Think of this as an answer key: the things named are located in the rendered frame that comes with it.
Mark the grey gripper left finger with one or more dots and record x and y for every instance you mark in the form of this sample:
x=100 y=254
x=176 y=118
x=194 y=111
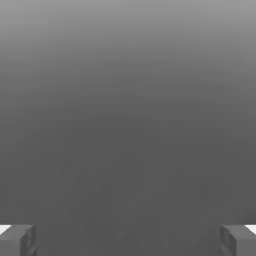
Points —
x=14 y=242

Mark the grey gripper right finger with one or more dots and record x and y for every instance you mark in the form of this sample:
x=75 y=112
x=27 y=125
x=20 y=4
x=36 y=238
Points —
x=240 y=243

